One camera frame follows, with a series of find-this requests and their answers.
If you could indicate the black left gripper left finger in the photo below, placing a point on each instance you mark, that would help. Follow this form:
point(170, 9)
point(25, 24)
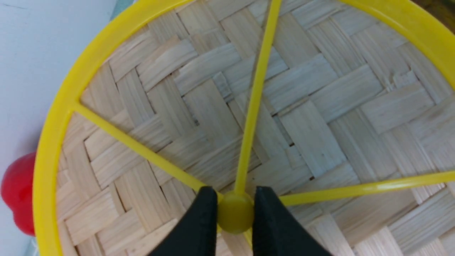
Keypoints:
point(196, 232)

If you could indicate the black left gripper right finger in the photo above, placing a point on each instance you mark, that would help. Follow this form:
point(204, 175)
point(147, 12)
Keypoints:
point(275, 231)

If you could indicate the yellow-rimmed woven bamboo steamer lid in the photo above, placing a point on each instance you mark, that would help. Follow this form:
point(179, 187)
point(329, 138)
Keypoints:
point(345, 108)

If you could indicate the red bell pepper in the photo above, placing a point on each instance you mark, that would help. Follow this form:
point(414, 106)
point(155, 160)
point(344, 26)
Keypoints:
point(17, 192)

